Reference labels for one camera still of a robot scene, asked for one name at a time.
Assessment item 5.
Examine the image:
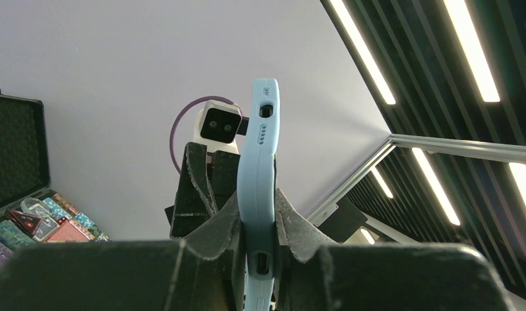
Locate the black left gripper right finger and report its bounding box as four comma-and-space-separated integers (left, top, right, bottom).
275, 190, 514, 310

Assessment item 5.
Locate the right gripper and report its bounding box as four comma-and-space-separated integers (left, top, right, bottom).
170, 142, 240, 238

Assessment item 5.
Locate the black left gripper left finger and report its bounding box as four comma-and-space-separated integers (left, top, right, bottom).
0, 196, 244, 310

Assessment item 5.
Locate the phone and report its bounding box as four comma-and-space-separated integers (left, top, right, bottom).
236, 78, 280, 310

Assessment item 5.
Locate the black poker chip case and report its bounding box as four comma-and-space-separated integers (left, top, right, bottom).
0, 90, 110, 267

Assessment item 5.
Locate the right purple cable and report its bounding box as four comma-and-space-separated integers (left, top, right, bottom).
168, 95, 238, 175

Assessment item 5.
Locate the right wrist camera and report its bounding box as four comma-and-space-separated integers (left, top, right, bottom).
193, 99, 249, 154

